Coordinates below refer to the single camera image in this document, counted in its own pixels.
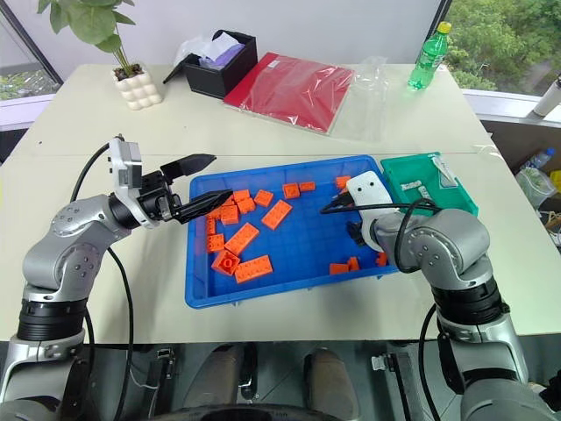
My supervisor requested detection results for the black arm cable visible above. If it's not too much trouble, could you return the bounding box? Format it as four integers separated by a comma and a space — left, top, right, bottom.
357, 197, 446, 396
69, 142, 135, 421

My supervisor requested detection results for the red folder in plastic sleeve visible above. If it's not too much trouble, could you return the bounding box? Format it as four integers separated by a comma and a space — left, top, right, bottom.
223, 52, 355, 133

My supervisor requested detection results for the long orange toy brick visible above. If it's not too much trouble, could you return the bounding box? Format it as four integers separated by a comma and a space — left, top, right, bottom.
234, 255, 273, 284
261, 199, 294, 231
224, 222, 260, 255

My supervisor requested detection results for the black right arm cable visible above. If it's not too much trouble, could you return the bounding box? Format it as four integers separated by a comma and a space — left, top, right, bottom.
357, 197, 446, 396

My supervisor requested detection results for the dark rounded shape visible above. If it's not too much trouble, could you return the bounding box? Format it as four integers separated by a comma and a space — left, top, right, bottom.
302, 346, 356, 417

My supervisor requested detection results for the green plant in white pot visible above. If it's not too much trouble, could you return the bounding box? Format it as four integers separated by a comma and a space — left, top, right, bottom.
37, 0, 164, 111

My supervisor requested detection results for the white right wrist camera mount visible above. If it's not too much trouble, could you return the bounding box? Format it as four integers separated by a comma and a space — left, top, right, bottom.
344, 171, 394, 255

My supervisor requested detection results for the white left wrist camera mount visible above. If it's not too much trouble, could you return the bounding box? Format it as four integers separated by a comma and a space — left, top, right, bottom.
107, 136, 153, 229

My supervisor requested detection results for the tall square orange toy brick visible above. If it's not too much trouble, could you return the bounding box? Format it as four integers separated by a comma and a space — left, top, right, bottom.
210, 250, 241, 275

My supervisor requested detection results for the large clear plastic bag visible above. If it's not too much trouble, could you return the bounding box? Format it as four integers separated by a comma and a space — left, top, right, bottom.
332, 55, 391, 142

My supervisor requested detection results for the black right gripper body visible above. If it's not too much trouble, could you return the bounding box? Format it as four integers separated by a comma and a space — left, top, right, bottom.
347, 220, 369, 248

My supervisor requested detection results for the purple crumpled sheet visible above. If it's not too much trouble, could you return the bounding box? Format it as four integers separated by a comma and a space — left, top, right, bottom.
214, 43, 245, 69

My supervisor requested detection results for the black open box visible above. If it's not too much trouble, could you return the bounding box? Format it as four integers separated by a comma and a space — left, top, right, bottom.
162, 29, 259, 101

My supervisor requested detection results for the white crumpled plastic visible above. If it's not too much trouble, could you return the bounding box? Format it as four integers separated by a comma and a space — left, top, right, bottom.
174, 32, 238, 67

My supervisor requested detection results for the blue plastic bin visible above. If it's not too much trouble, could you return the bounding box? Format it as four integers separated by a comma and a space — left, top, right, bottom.
183, 153, 401, 309

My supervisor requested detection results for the clear bottle with blue cap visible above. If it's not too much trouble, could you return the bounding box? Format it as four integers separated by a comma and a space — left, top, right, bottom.
523, 147, 557, 172

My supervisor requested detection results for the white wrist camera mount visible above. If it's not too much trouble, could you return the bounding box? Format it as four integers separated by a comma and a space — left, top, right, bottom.
344, 171, 394, 255
107, 136, 153, 229

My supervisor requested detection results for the silver metal clamp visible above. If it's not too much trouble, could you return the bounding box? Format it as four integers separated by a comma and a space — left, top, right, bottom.
371, 353, 395, 374
155, 346, 176, 381

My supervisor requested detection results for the green plastic bin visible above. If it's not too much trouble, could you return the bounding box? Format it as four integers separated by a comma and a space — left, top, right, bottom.
380, 152, 480, 218

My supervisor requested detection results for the white bottle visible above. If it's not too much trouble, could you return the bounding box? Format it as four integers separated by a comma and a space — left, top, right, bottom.
532, 74, 561, 118

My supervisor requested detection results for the green bottle with yellow cap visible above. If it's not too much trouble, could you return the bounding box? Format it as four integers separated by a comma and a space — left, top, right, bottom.
407, 21, 453, 92

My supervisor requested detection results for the translucent plastic bag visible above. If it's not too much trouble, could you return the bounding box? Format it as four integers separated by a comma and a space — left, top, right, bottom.
515, 168, 553, 207

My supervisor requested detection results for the small clear plastic bag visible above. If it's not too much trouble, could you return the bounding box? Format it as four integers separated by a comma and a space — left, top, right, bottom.
431, 156, 459, 190

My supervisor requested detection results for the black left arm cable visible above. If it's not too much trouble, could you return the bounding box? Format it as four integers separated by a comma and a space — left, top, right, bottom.
69, 142, 135, 421

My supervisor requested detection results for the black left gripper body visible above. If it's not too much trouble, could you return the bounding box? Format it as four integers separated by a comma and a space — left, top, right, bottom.
135, 170, 183, 225

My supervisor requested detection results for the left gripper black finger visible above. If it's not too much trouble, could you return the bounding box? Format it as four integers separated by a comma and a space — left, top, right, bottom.
160, 153, 217, 185
172, 189, 234, 226

